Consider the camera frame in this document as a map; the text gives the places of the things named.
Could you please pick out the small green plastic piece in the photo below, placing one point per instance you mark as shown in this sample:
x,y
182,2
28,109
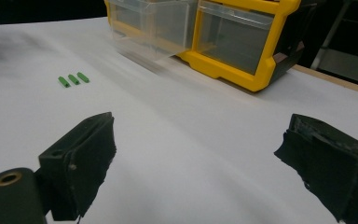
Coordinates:
x,y
83,77
73,79
64,81

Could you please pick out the metal stand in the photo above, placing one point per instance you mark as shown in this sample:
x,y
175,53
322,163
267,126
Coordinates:
x,y
338,60

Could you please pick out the clear plastic drawer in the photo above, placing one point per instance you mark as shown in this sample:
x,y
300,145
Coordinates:
x,y
149,28
233,40

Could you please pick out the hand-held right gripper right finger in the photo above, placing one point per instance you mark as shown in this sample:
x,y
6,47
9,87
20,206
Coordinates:
x,y
332,168

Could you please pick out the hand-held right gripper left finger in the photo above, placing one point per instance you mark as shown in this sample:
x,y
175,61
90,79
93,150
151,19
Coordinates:
x,y
74,165

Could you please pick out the yellow storage cabinet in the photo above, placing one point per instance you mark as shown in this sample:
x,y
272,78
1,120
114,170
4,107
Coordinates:
x,y
230,73

